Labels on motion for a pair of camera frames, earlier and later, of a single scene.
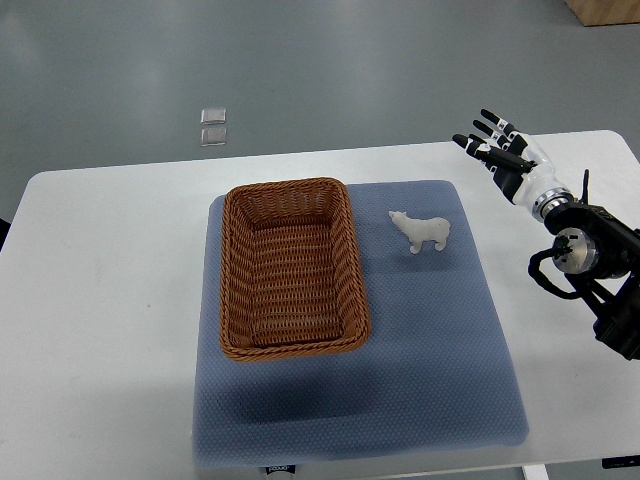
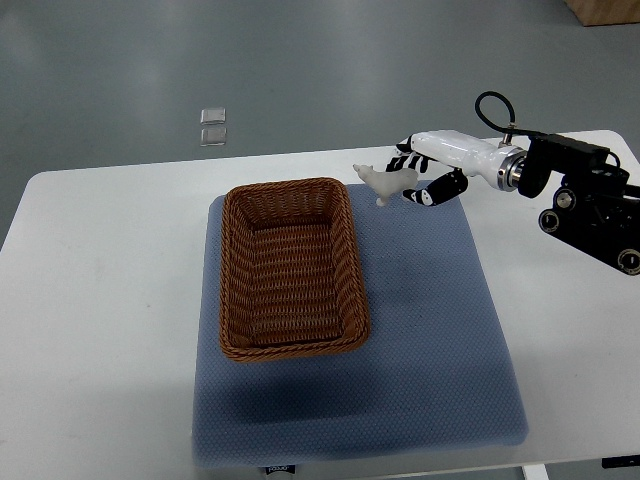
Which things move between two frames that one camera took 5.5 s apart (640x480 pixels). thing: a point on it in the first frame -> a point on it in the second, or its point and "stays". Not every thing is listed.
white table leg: x=535 y=472 stays
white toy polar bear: x=421 y=230 -> x=386 y=182
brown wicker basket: x=290 y=277 stays
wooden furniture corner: x=604 y=12 stays
